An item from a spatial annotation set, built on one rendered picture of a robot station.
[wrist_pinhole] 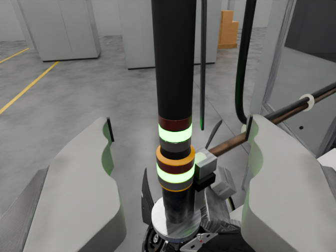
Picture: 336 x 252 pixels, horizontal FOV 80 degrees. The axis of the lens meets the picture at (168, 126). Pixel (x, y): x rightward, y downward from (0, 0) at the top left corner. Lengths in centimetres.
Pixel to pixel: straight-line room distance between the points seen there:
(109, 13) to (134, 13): 678
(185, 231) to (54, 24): 755
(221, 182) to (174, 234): 50
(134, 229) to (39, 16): 687
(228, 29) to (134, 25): 392
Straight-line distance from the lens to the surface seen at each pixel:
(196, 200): 29
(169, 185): 23
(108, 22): 1250
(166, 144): 20
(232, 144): 29
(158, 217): 31
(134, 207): 215
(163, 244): 53
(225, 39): 851
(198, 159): 26
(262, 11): 1446
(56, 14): 763
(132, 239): 198
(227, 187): 79
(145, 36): 580
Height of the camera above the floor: 172
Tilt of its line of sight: 33 degrees down
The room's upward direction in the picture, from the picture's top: 2 degrees counter-clockwise
